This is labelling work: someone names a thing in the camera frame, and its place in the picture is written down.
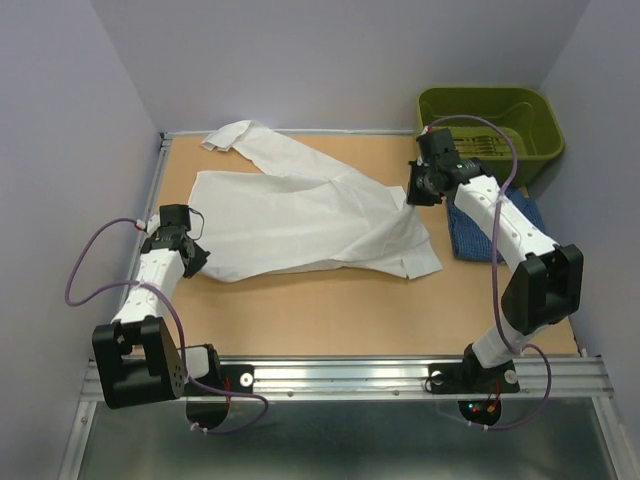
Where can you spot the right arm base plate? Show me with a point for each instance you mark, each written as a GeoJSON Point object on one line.
{"type": "Point", "coordinates": [456, 379]}

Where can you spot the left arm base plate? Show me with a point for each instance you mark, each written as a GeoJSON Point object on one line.
{"type": "Point", "coordinates": [230, 377]}

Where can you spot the aluminium side rail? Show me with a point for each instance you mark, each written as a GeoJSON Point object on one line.
{"type": "Point", "coordinates": [120, 292]}

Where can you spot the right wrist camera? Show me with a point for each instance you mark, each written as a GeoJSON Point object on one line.
{"type": "Point", "coordinates": [435, 144]}

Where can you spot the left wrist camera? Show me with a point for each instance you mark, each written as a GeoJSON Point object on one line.
{"type": "Point", "coordinates": [175, 215]}

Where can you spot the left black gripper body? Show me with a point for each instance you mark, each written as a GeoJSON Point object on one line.
{"type": "Point", "coordinates": [196, 263]}

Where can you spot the blue checked folded shirt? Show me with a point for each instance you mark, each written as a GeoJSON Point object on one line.
{"type": "Point", "coordinates": [469, 242]}

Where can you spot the white long sleeve shirt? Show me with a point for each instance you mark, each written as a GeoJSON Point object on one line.
{"type": "Point", "coordinates": [302, 211]}

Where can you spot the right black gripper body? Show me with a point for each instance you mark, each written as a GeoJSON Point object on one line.
{"type": "Point", "coordinates": [421, 190]}

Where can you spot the aluminium front rail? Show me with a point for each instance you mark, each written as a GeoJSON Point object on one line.
{"type": "Point", "coordinates": [381, 378]}

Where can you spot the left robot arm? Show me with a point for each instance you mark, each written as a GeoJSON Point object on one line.
{"type": "Point", "coordinates": [137, 360]}

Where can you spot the green plastic tub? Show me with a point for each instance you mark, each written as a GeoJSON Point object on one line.
{"type": "Point", "coordinates": [487, 122]}

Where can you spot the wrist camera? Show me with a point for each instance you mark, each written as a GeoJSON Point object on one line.
{"type": "Point", "coordinates": [175, 215]}
{"type": "Point", "coordinates": [435, 144]}

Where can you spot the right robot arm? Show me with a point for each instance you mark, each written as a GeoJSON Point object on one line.
{"type": "Point", "coordinates": [537, 281]}

